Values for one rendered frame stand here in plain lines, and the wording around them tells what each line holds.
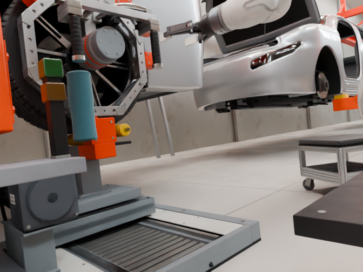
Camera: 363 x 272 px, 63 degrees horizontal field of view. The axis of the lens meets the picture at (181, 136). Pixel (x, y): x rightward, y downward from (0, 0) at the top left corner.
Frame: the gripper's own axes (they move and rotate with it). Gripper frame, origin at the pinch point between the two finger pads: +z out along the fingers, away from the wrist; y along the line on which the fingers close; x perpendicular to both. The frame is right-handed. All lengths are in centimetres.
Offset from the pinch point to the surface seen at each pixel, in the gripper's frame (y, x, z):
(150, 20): -2.4, 10.5, 10.4
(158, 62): -0.8, -6.5, 10.3
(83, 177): -21, -52, 47
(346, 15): 873, 247, 190
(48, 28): -30, 14, 45
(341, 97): 345, -13, 53
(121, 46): -12.7, 0.8, 17.9
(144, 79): 7.8, -8.7, 32.1
